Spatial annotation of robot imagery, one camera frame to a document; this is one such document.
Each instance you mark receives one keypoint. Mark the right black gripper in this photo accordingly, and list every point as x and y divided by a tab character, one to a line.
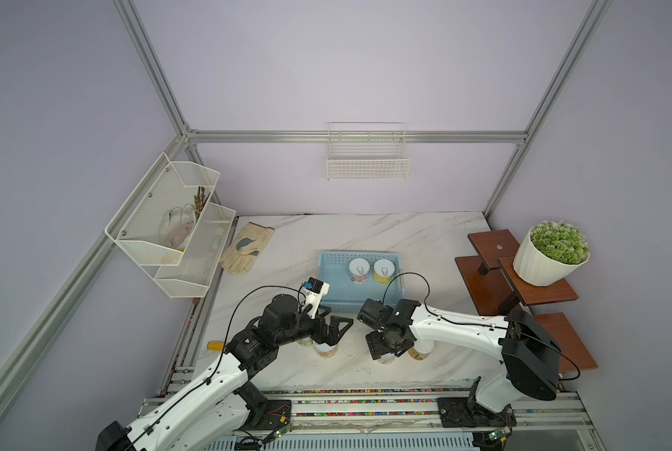
375	346

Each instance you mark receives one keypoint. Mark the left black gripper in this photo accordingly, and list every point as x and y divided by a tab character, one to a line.
320	334

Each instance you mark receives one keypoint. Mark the pink label can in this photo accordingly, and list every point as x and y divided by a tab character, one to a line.
387	358
359	270

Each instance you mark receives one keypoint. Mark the orange label can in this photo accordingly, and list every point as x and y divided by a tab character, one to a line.
324	350

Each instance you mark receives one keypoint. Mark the yellow label can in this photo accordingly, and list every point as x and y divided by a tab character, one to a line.
383	271

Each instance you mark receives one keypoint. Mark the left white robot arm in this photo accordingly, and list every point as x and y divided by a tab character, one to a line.
223	398

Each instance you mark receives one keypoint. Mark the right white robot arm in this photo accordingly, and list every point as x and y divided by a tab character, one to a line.
529	358

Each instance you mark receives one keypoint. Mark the green label can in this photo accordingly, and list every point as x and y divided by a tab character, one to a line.
305	342

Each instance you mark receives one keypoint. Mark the upside-down orange can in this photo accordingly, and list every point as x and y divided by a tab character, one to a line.
421	349

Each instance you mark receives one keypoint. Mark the beige work glove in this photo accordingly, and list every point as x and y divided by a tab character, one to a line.
242	254

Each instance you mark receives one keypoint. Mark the yellow plastic scoop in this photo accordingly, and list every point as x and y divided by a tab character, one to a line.
216	346

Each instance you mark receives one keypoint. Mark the brown wooden step shelf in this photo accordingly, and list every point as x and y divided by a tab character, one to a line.
496	289

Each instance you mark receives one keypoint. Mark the clear plastic bag in shelf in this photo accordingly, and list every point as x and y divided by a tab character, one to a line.
177	226

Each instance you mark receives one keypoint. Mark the white pot green plant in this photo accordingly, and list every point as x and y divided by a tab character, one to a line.
550	251

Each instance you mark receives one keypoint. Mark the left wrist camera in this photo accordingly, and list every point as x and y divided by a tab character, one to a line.
315	291

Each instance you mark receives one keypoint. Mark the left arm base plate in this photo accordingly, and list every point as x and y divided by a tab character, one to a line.
273	415

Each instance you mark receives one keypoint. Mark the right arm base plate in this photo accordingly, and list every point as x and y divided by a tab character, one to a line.
466	413

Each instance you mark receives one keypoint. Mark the white wire wall basket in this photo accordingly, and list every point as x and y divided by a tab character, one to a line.
367	161

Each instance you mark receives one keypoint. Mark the white wire wall shelf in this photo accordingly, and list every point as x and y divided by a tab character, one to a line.
135	227

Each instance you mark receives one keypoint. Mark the aluminium frame rail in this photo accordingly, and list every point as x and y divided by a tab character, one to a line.
293	137

